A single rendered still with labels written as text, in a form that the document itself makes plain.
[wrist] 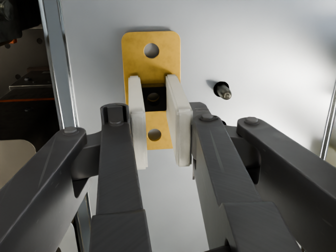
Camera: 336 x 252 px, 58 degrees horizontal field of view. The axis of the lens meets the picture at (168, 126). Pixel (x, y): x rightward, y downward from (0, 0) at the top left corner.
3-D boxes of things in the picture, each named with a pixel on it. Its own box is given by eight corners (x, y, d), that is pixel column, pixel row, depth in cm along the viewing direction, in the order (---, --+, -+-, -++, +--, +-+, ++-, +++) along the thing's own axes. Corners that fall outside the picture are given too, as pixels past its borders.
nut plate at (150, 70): (120, 32, 19) (119, 34, 18) (180, 30, 20) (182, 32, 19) (129, 149, 23) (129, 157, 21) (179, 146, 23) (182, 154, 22)
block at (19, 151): (10, 66, 49) (-130, 144, 23) (85, 63, 50) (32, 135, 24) (20, 108, 52) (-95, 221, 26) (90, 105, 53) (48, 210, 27)
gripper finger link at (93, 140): (133, 177, 13) (59, 182, 12) (131, 129, 17) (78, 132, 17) (130, 145, 12) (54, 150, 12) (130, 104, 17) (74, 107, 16)
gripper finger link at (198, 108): (198, 140, 12) (269, 137, 13) (182, 101, 17) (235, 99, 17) (197, 172, 13) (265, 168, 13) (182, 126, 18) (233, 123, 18)
